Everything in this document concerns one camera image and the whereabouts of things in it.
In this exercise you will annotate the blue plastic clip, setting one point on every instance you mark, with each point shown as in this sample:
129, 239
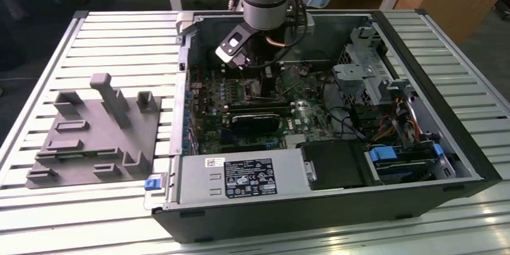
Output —
436, 150

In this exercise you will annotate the green motherboard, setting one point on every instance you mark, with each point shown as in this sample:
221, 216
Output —
314, 117

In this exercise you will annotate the silver power supply unit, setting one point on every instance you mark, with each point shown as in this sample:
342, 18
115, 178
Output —
195, 180

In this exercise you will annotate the grey parts rack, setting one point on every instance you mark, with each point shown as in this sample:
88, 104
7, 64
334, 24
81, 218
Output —
99, 135

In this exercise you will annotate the green RAM stick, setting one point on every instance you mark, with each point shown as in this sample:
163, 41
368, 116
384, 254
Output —
71, 155

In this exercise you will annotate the wooden cabinet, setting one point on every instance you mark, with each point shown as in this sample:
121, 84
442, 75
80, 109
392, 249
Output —
466, 1

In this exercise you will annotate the silver metal drive cage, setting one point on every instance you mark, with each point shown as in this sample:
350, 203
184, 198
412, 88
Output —
352, 73

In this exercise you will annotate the CPU socket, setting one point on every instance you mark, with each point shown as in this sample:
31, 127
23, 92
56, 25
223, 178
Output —
250, 90

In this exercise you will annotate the black graphics card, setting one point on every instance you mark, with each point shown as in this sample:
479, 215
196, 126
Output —
255, 123

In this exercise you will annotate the blue case latch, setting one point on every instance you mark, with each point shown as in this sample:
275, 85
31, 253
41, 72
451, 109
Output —
152, 185

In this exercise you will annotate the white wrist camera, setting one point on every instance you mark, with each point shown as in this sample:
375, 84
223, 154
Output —
235, 43

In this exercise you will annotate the black plastic shroud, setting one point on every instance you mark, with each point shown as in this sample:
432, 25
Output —
334, 164

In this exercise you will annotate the silver chipset heatsink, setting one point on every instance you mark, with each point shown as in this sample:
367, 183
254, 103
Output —
295, 141

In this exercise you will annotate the blue disk carrier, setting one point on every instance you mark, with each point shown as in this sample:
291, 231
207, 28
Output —
382, 156

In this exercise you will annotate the black PC case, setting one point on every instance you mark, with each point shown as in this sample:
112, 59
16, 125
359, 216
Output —
279, 225

